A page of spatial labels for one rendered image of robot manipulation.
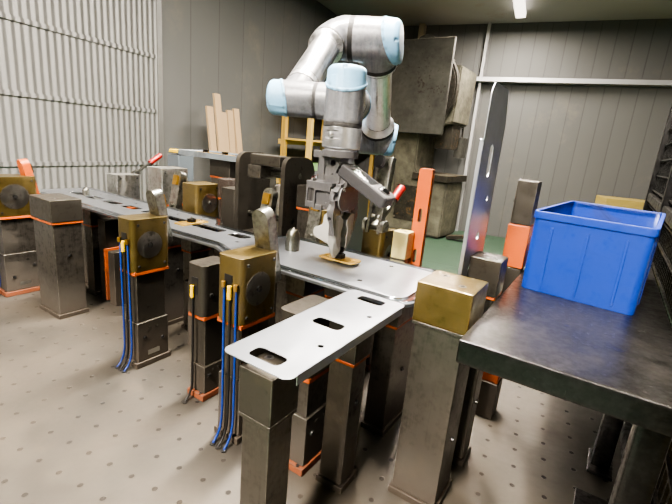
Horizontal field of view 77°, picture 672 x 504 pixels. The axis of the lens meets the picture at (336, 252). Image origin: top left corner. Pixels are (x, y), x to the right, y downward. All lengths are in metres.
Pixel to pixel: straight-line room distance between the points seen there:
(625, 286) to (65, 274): 1.28
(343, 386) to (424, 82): 5.61
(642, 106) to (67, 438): 7.11
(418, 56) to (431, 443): 5.76
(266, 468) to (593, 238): 0.56
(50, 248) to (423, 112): 5.23
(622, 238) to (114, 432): 0.89
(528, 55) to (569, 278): 6.62
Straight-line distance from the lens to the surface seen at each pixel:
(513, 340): 0.55
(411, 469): 0.74
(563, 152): 7.14
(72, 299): 1.40
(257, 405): 0.50
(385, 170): 0.97
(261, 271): 0.72
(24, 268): 1.61
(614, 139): 7.20
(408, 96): 6.16
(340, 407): 0.68
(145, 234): 0.99
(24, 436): 0.96
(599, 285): 0.75
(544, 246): 0.75
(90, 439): 0.91
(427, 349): 0.63
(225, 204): 1.30
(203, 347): 0.91
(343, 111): 0.81
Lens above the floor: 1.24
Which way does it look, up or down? 15 degrees down
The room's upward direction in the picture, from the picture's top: 5 degrees clockwise
